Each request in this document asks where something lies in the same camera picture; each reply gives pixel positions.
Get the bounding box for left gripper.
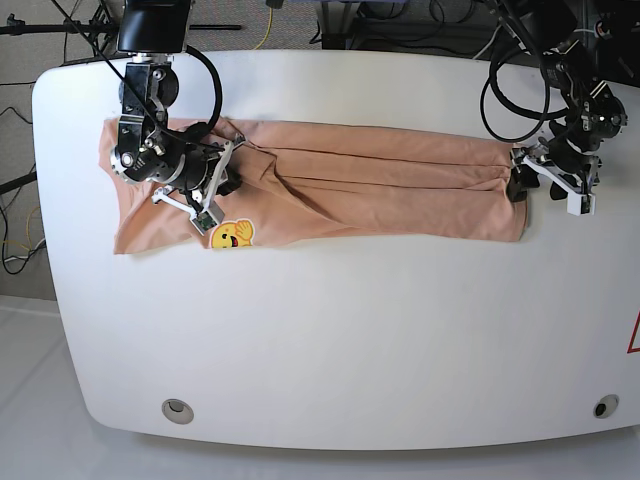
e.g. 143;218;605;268
506;138;600;202

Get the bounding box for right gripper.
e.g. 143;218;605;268
151;135;245;217

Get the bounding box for peach T-shirt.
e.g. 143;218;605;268
113;118;528;254

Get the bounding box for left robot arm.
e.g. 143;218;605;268
482;1;628;216

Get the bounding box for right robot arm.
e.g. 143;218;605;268
111;1;244;233

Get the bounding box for red warning sticker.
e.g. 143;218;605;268
627;314;640;354

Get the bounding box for right table grommet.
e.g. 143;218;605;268
593;394;620;419

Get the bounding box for table grommet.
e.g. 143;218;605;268
593;394;620;419
161;399;194;425

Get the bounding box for left table grommet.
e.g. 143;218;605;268
161;399;194;425

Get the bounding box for black tripod stand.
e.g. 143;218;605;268
0;14;110;36

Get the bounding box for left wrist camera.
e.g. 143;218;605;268
567;192;596;216

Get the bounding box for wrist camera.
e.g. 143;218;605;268
189;204;225;236
567;192;596;216

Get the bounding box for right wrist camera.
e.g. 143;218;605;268
189;204;225;236

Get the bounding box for yellow cable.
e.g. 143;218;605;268
252;0;277;52

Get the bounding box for black floor cables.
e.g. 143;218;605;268
0;104;49;275

